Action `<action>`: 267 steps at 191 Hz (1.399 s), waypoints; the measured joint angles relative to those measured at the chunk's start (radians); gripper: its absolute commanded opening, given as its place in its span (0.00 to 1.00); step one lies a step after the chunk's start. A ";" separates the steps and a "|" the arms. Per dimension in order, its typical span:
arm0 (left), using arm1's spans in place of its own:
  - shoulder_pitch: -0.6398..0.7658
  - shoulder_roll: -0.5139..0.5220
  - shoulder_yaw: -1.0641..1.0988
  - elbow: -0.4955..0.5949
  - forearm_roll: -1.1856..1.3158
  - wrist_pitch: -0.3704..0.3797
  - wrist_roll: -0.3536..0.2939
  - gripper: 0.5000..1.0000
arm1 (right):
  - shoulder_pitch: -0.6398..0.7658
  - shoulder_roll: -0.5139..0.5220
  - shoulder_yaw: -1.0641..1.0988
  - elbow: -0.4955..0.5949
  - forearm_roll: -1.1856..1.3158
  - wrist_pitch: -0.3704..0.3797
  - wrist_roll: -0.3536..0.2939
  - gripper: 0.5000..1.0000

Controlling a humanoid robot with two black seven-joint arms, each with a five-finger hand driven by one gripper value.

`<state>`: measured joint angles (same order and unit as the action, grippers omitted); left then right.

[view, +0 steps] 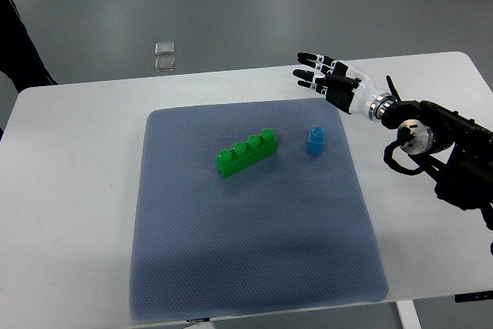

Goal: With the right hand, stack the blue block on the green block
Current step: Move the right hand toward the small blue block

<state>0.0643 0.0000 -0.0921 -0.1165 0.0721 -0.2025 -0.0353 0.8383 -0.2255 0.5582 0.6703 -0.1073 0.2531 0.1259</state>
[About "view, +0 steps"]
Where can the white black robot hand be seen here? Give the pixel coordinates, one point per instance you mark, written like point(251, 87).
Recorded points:
point(342, 85)

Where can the blue toy block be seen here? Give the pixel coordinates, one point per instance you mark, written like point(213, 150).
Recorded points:
point(316, 140)

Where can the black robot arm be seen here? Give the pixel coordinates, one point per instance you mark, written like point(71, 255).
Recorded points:
point(454, 151)

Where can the green four-stud toy block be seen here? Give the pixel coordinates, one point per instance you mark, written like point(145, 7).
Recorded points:
point(244, 154)

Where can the blue-grey mesh mat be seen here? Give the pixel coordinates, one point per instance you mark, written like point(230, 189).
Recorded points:
point(290, 231)

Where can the upper metal floor plate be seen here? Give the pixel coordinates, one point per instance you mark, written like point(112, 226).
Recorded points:
point(164, 48)

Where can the white table leg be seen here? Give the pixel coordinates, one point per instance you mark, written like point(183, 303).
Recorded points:
point(408, 314)

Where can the black table control panel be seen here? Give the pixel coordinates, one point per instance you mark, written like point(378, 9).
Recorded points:
point(472, 297)

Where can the black object at left edge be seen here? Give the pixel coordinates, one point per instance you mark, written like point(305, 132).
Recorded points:
point(20, 60)

